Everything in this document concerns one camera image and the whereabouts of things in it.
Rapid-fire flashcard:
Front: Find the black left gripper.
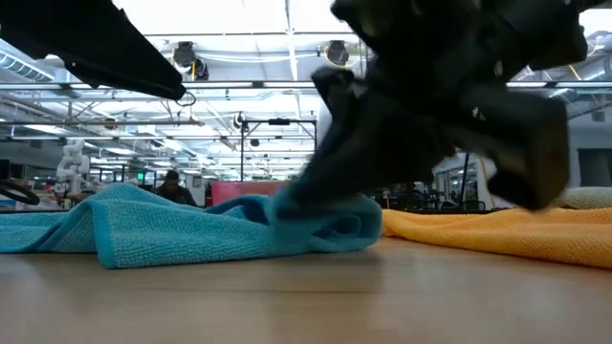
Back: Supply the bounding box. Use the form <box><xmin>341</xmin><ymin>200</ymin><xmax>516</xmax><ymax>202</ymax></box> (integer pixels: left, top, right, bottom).
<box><xmin>0</xmin><ymin>0</ymin><xmax>187</xmax><ymax>101</ymax></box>

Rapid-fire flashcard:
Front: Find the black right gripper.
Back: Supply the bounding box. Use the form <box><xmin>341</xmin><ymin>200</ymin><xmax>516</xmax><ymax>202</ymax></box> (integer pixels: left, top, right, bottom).
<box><xmin>429</xmin><ymin>61</ymin><xmax>571</xmax><ymax>212</ymax></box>

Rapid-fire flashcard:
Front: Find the orange microfiber towel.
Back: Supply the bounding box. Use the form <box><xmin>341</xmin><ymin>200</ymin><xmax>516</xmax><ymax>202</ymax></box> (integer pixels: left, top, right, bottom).
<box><xmin>382</xmin><ymin>206</ymin><xmax>612</xmax><ymax>269</ymax></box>

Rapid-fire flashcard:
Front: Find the red plastic bin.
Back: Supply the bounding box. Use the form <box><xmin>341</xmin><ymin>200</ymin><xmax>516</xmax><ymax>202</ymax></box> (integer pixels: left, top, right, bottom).
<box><xmin>209</xmin><ymin>180</ymin><xmax>293</xmax><ymax>207</ymax></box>

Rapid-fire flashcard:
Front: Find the blue microfiber towel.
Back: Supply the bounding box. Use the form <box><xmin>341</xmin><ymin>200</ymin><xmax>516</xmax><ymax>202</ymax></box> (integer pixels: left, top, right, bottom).
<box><xmin>0</xmin><ymin>183</ymin><xmax>383</xmax><ymax>270</ymax></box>

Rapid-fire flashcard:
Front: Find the pale green microfiber towel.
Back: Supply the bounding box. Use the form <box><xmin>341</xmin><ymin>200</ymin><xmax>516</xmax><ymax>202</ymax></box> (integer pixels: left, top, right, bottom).
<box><xmin>554</xmin><ymin>185</ymin><xmax>612</xmax><ymax>210</ymax></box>

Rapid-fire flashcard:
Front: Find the white building column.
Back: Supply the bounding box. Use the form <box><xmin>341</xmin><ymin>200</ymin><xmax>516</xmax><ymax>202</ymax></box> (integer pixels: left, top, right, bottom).
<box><xmin>317</xmin><ymin>95</ymin><xmax>337</xmax><ymax>144</ymax></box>

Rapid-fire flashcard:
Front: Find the dark doorway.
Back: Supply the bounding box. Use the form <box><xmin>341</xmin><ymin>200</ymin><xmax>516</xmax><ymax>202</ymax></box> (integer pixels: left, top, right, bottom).
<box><xmin>577</xmin><ymin>147</ymin><xmax>612</xmax><ymax>187</ymax></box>

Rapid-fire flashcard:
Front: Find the white robot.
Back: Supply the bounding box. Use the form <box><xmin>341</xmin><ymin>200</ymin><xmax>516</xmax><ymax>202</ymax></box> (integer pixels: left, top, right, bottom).
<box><xmin>55</xmin><ymin>138</ymin><xmax>92</xmax><ymax>195</ymax></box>

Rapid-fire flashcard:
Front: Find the person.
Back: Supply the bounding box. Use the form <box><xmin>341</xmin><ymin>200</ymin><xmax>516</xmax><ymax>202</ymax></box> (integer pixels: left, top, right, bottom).
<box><xmin>155</xmin><ymin>169</ymin><xmax>198</xmax><ymax>207</ymax></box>

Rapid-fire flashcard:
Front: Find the black hanging cable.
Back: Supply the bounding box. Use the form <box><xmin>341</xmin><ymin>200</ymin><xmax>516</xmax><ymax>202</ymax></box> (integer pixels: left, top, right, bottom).
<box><xmin>459</xmin><ymin>152</ymin><xmax>473</xmax><ymax>204</ymax></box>

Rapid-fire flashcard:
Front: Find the black looped cable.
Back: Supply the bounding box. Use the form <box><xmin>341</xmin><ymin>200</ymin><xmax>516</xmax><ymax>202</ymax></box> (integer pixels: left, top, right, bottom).
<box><xmin>0</xmin><ymin>179</ymin><xmax>42</xmax><ymax>206</ymax></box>

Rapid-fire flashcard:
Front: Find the black metal table frame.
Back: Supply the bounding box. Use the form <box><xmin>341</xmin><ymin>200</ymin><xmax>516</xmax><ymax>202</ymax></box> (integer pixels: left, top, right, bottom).
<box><xmin>0</xmin><ymin>207</ymin><xmax>68</xmax><ymax>215</ymax></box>

